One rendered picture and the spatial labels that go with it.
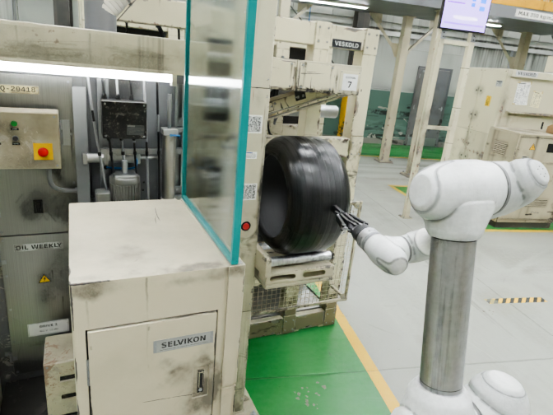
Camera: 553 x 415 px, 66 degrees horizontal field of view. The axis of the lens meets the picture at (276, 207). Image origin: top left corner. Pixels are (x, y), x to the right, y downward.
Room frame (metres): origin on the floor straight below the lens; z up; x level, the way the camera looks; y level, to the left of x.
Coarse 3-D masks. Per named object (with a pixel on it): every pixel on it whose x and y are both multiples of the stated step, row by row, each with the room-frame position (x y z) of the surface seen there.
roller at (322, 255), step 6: (312, 252) 1.87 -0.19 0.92; (318, 252) 1.87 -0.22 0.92; (324, 252) 1.88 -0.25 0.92; (330, 252) 1.89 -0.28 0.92; (276, 258) 1.77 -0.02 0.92; (282, 258) 1.78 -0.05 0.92; (288, 258) 1.79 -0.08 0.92; (294, 258) 1.80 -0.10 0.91; (300, 258) 1.81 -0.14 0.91; (306, 258) 1.82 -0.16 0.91; (312, 258) 1.84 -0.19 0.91; (318, 258) 1.85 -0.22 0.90; (324, 258) 1.87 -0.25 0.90; (330, 258) 1.88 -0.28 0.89; (276, 264) 1.76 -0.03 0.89; (282, 264) 1.77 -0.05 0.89
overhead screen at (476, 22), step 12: (444, 0) 5.32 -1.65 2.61; (456, 0) 5.35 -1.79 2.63; (468, 0) 5.39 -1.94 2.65; (480, 0) 5.42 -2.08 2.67; (444, 12) 5.32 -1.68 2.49; (456, 12) 5.36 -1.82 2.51; (468, 12) 5.39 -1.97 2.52; (480, 12) 5.43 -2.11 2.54; (444, 24) 5.33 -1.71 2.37; (456, 24) 5.36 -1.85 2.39; (468, 24) 5.40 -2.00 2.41; (480, 24) 5.44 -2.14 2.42
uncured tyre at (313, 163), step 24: (288, 144) 1.86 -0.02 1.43; (312, 144) 1.88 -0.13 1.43; (264, 168) 2.16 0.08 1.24; (288, 168) 1.77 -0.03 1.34; (312, 168) 1.75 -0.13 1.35; (336, 168) 1.81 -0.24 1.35; (264, 192) 2.17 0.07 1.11; (288, 192) 1.74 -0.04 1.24; (312, 192) 1.70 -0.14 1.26; (336, 192) 1.75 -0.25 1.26; (264, 216) 2.11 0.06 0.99; (288, 216) 1.72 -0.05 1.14; (312, 216) 1.69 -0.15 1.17; (336, 216) 1.74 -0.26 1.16; (264, 240) 1.92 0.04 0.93; (288, 240) 1.73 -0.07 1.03; (312, 240) 1.73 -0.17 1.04; (336, 240) 1.81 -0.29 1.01
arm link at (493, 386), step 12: (492, 372) 0.96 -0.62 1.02; (468, 384) 0.97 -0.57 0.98; (480, 384) 0.93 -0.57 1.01; (492, 384) 0.92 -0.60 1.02; (504, 384) 0.92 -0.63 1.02; (516, 384) 0.93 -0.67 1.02; (480, 396) 0.91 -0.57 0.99; (492, 396) 0.89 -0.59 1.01; (504, 396) 0.88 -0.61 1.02; (516, 396) 0.89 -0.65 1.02; (480, 408) 0.88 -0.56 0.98; (492, 408) 0.88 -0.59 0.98; (504, 408) 0.87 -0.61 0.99; (516, 408) 0.87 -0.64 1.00; (528, 408) 0.89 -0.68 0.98
